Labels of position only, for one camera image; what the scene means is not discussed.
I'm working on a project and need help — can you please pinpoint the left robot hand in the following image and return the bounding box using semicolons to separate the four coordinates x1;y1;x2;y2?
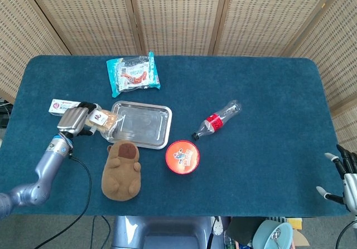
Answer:
56;101;103;137

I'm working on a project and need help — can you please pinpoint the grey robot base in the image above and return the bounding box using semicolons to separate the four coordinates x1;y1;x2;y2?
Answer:
111;216;215;249

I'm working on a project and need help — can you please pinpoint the woven bamboo folding screen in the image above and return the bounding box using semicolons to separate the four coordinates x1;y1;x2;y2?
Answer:
0;0;357;174

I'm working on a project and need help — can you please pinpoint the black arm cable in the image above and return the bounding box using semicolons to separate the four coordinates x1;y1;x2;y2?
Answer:
33;154;93;249
335;219;357;249

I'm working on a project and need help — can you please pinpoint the white toothpaste box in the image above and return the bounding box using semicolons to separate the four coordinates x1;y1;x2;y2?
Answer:
49;98;83;117

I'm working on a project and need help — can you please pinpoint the light blue bowl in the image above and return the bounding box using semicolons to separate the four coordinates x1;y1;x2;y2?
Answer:
252;219;294;249

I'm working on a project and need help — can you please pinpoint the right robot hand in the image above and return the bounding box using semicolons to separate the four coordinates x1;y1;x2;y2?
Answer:
316;144;357;215

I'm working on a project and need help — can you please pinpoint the blue table mat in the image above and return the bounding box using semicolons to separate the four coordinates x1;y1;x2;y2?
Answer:
0;54;349;218

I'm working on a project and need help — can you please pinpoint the plastic-wrapped sandwich with label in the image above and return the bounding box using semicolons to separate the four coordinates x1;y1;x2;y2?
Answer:
83;108;127;143

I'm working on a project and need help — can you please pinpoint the round orange lidded container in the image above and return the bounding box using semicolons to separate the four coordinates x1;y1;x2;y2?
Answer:
165;140;201;175

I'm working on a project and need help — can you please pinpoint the brown capybara plush toy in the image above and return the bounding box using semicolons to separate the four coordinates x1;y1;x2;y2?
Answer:
101;139;141;202

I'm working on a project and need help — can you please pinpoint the empty plastic cola bottle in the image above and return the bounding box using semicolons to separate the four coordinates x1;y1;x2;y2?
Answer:
191;99;243;141

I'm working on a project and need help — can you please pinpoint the metal tray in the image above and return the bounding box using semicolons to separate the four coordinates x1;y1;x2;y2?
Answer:
105;100;173;150

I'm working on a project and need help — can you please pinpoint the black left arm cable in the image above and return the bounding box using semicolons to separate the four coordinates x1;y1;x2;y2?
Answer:
33;154;93;249

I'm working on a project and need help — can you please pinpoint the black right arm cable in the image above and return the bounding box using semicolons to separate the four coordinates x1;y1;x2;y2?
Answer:
335;219;357;249

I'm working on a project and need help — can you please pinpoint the teal snack package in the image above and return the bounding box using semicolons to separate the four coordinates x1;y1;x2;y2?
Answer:
106;51;161;98

